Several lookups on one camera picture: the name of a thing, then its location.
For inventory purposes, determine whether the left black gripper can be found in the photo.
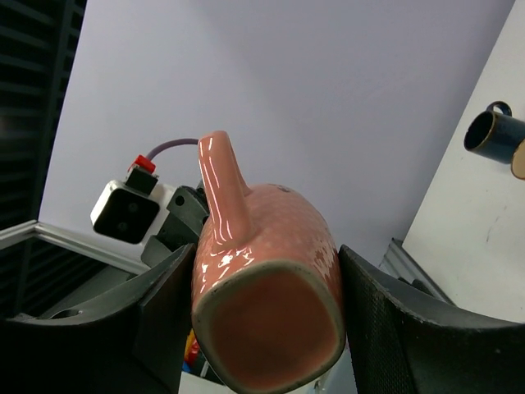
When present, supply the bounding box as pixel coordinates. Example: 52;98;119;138
140;184;209;267

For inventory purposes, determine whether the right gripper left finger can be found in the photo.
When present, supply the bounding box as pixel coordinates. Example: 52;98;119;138
1;245;195;393

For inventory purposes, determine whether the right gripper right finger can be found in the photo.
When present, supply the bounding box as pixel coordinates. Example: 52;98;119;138
339;245;524;393

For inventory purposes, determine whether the pink mug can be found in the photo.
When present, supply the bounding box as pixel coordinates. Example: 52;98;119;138
191;131;346;393

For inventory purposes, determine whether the blue mug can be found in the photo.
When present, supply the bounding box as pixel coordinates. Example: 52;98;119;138
463;101;524;165

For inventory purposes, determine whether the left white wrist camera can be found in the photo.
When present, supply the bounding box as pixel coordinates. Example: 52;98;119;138
89;155;175;245

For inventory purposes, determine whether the aluminium mounting rail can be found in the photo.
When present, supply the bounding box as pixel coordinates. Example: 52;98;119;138
1;220;150;275

